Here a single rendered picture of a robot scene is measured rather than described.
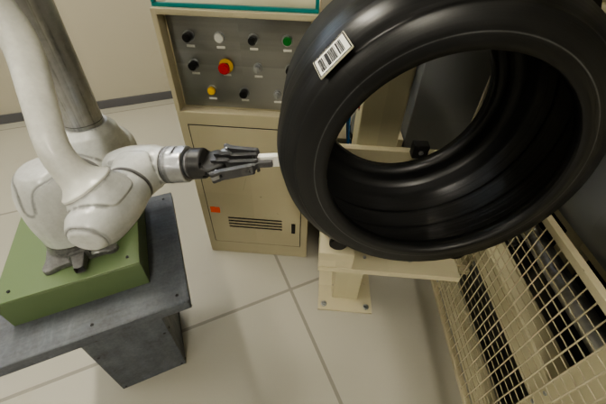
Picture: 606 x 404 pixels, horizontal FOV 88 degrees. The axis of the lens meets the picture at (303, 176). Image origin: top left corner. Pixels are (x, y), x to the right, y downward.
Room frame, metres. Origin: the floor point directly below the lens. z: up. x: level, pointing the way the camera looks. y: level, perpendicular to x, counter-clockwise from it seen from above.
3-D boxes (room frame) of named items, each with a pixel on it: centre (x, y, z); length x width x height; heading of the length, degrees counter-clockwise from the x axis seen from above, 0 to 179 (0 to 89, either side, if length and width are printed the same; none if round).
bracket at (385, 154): (0.83, -0.25, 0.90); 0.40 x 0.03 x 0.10; 87
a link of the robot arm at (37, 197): (0.59, 0.65, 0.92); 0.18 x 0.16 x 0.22; 176
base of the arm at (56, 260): (0.56, 0.64, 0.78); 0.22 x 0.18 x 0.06; 30
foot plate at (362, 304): (0.91, -0.24, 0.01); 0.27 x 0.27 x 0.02; 87
